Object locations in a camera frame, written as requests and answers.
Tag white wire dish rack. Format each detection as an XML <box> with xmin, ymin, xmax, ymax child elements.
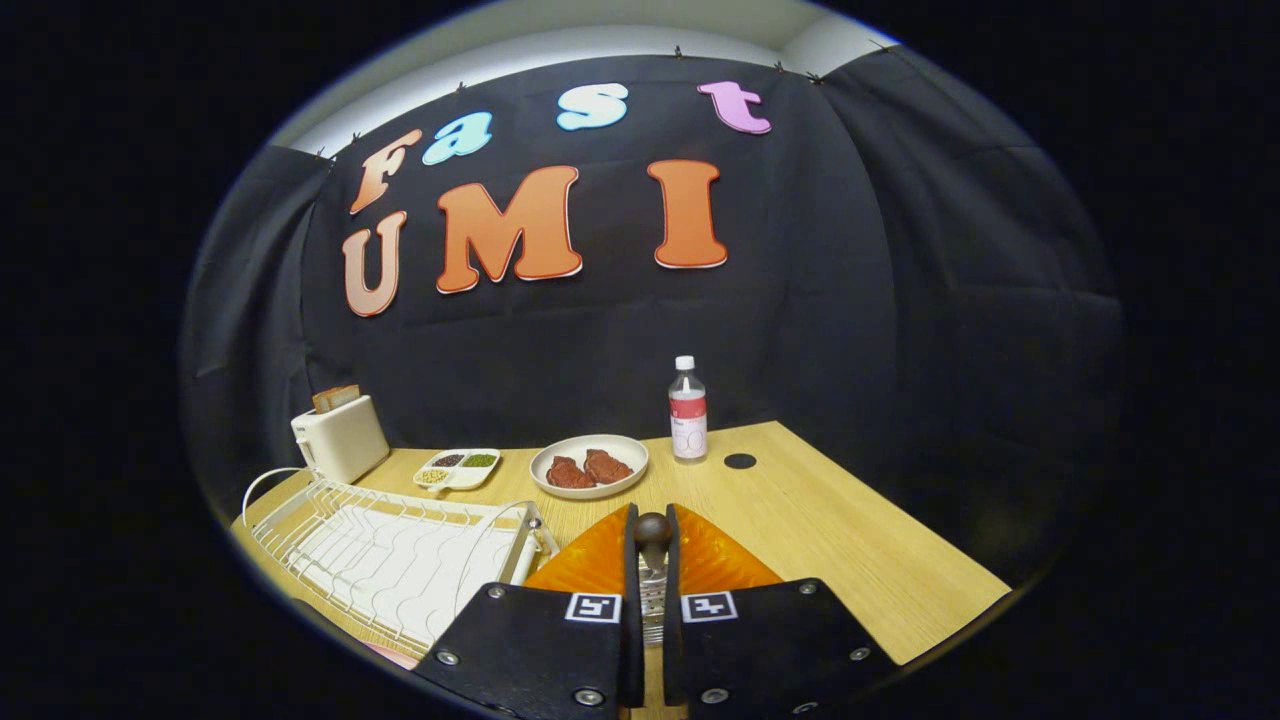
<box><xmin>243</xmin><ymin>467</ymin><xmax>559</xmax><ymax>658</ymax></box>

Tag white round plate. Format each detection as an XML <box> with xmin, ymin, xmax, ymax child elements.
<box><xmin>529</xmin><ymin>434</ymin><xmax>650</xmax><ymax>501</ymax></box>

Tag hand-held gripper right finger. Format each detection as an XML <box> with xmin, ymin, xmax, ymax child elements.
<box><xmin>662</xmin><ymin>503</ymin><xmax>901</xmax><ymax>720</ymax></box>

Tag white divided dish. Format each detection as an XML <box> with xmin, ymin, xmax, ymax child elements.
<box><xmin>413</xmin><ymin>448</ymin><xmax>501</xmax><ymax>493</ymax></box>

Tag dark-handled metal spoon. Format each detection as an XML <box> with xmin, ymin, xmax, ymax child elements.
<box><xmin>633</xmin><ymin>512</ymin><xmax>674</xmax><ymax>573</ymax></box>

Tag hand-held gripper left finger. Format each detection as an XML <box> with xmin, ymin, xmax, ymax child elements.
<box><xmin>412</xmin><ymin>503</ymin><xmax>646</xmax><ymax>720</ymax></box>

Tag small metal wire basket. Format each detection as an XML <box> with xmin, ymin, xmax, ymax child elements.
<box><xmin>640</xmin><ymin>568</ymin><xmax>668</xmax><ymax>646</ymax></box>

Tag black backdrop cloth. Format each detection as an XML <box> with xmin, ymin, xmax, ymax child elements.
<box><xmin>180</xmin><ymin>45</ymin><xmax>1126</xmax><ymax>591</ymax></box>

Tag clear plastic water bottle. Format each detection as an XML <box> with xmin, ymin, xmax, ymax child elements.
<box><xmin>668</xmin><ymin>355</ymin><xmax>709</xmax><ymax>465</ymax></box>

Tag white toaster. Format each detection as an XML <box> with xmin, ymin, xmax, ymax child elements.
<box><xmin>291</xmin><ymin>394</ymin><xmax>391</xmax><ymax>485</ymax></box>

